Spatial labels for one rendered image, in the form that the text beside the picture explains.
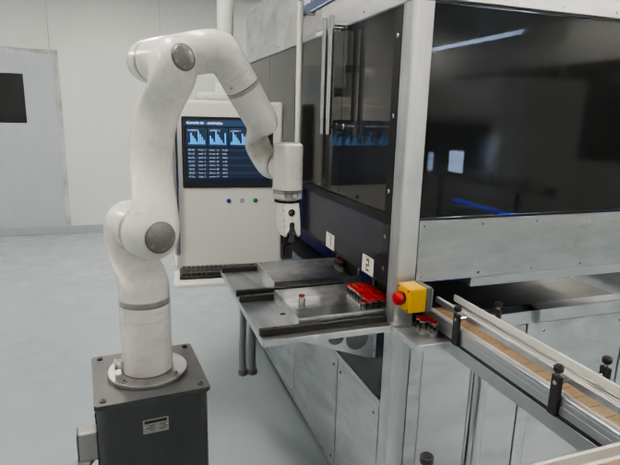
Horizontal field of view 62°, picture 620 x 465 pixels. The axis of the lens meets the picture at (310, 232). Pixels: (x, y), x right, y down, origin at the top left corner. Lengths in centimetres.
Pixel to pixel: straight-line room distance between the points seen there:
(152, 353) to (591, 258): 145
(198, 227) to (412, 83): 127
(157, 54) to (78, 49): 572
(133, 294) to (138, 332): 9
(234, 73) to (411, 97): 48
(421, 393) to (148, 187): 107
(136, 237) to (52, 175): 578
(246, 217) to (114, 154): 460
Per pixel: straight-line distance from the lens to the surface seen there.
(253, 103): 135
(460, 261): 164
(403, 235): 151
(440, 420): 185
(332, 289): 183
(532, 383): 131
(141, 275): 127
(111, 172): 689
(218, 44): 130
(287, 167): 143
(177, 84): 118
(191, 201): 235
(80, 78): 687
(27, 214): 704
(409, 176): 149
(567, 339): 205
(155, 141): 121
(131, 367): 134
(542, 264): 185
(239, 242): 241
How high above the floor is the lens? 149
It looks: 13 degrees down
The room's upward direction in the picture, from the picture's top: 1 degrees clockwise
